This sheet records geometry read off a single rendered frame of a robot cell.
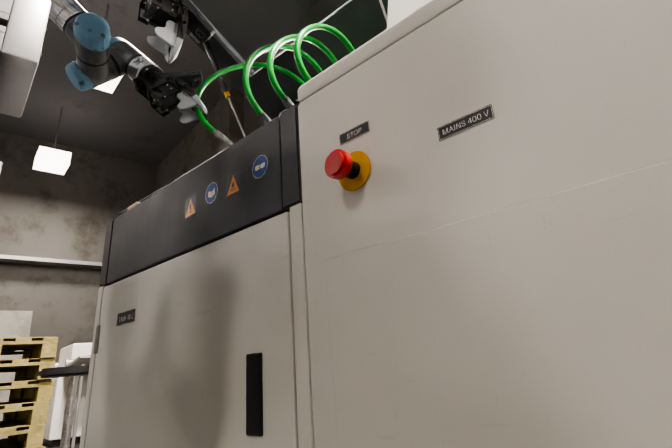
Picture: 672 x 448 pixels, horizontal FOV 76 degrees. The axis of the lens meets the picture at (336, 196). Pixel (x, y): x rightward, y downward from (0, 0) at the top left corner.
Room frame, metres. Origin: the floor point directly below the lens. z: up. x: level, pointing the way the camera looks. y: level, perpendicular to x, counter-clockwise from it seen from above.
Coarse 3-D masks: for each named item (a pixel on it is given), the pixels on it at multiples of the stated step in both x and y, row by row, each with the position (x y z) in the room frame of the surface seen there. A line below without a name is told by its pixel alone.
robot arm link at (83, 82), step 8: (112, 56) 0.92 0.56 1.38; (72, 64) 0.88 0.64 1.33; (80, 64) 0.87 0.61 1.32; (112, 64) 0.92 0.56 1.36; (72, 72) 0.88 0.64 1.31; (80, 72) 0.89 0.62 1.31; (88, 72) 0.89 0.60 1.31; (96, 72) 0.89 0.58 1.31; (104, 72) 0.91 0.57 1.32; (112, 72) 0.94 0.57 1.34; (120, 72) 0.95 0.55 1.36; (72, 80) 0.92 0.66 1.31; (80, 80) 0.90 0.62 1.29; (88, 80) 0.91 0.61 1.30; (96, 80) 0.92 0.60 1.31; (104, 80) 0.94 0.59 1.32; (80, 88) 0.92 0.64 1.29; (88, 88) 0.93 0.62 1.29
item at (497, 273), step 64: (512, 0) 0.35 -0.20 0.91; (576, 0) 0.31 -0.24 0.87; (640, 0) 0.29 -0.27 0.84; (384, 64) 0.45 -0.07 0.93; (448, 64) 0.40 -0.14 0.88; (512, 64) 0.36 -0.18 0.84; (576, 64) 0.32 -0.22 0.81; (640, 64) 0.30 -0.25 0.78; (320, 128) 0.53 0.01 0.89; (384, 128) 0.46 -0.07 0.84; (448, 128) 0.41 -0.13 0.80; (512, 128) 0.37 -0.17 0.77; (576, 128) 0.33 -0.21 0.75; (640, 128) 0.31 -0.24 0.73; (320, 192) 0.54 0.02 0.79; (384, 192) 0.47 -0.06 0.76; (448, 192) 0.42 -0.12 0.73; (512, 192) 0.38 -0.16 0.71; (576, 192) 0.34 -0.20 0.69; (640, 192) 0.31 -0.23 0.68; (320, 256) 0.54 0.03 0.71; (384, 256) 0.47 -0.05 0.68; (448, 256) 0.42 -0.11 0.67; (512, 256) 0.38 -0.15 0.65; (576, 256) 0.35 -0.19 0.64; (640, 256) 0.32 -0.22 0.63; (320, 320) 0.54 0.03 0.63; (384, 320) 0.48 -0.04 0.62; (448, 320) 0.43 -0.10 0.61; (512, 320) 0.39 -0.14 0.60; (576, 320) 0.36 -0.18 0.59; (640, 320) 0.33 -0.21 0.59; (320, 384) 0.55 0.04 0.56; (384, 384) 0.49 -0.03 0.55; (448, 384) 0.44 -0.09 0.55; (512, 384) 0.40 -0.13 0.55; (576, 384) 0.37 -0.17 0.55; (640, 384) 0.34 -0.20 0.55
